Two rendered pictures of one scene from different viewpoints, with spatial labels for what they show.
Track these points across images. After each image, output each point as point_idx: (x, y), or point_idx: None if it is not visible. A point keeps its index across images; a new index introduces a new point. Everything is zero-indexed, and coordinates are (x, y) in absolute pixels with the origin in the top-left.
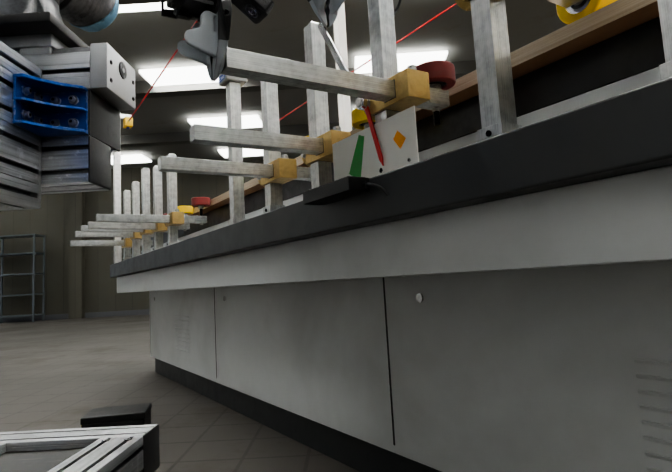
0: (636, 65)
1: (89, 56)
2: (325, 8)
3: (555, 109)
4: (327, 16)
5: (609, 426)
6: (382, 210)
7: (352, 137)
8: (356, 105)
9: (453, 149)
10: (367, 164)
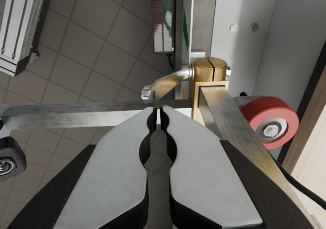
0: None
1: None
2: (167, 137)
3: (275, 152)
4: (163, 124)
5: None
6: (172, 57)
7: (189, 27)
8: (179, 68)
9: (311, 49)
10: (184, 45)
